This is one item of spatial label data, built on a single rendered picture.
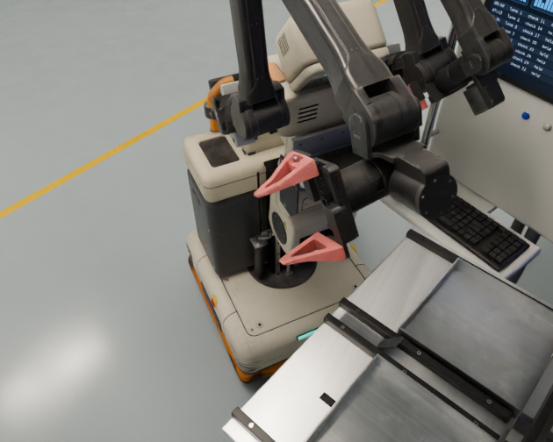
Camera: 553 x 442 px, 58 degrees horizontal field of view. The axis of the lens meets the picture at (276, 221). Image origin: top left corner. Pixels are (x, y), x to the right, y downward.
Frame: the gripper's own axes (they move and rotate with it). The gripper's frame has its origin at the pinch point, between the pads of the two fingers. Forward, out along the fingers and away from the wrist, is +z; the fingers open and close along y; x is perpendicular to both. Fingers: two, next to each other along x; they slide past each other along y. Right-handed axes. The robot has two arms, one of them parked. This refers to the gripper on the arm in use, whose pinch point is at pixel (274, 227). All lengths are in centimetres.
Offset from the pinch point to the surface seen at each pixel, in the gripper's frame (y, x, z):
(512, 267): 57, 35, -65
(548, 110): 20, 35, -83
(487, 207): 49, 54, -77
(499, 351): 55, 14, -40
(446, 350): 52, 18, -30
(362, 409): 50, 15, -8
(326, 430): 49, 15, 0
